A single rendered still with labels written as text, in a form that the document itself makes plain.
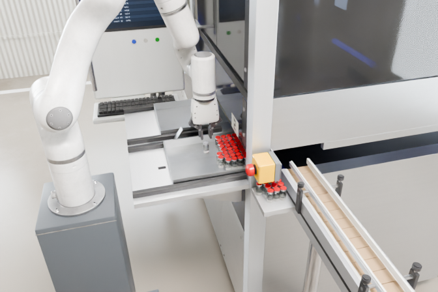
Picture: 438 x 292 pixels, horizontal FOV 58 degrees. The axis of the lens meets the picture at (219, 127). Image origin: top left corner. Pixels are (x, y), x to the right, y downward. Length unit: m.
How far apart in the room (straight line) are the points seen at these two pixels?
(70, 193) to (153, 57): 1.02
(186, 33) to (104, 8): 0.28
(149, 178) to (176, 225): 1.11
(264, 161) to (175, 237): 1.31
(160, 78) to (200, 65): 0.88
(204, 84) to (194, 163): 0.32
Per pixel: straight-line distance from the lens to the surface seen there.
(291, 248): 1.70
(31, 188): 3.11
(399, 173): 1.70
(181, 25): 1.28
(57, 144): 1.30
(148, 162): 1.54
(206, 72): 1.37
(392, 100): 1.48
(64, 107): 1.19
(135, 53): 2.16
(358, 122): 1.44
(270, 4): 1.13
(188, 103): 1.92
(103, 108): 2.11
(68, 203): 1.42
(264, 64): 1.18
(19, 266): 2.57
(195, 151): 1.58
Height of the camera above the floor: 1.76
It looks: 30 degrees down
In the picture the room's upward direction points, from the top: 1 degrees counter-clockwise
